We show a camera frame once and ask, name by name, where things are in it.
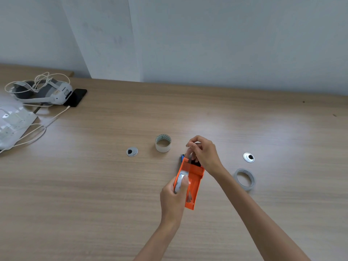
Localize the person's left hand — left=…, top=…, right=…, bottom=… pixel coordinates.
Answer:
left=159, top=177, right=191, bottom=229

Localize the person's right hand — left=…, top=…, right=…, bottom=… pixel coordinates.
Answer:
left=186, top=135, right=225, bottom=179

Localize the clear tape roll blue label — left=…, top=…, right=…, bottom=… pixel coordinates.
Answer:
left=174, top=171, right=191, bottom=195

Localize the orange tape dispenser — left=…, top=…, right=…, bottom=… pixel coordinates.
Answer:
left=174, top=156, right=205, bottom=211

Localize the wide cardboard tape core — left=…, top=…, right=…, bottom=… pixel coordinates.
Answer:
left=154, top=134, right=173, bottom=153

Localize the plain clear tape roll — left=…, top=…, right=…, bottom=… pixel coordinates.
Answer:
left=233, top=168, right=257, bottom=191

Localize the person's left forearm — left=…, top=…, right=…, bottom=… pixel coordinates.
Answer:
left=133, top=220, right=182, bottom=261

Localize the person's right forearm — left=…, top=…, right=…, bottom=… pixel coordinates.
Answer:
left=213, top=167, right=311, bottom=261

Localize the black smartphone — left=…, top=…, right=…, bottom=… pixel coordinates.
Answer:
left=63, top=88, right=88, bottom=108

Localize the white grey headset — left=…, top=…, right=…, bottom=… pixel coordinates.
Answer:
left=9, top=79, right=74, bottom=106

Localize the white charging cable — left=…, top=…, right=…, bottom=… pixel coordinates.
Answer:
left=0, top=71, right=72, bottom=155

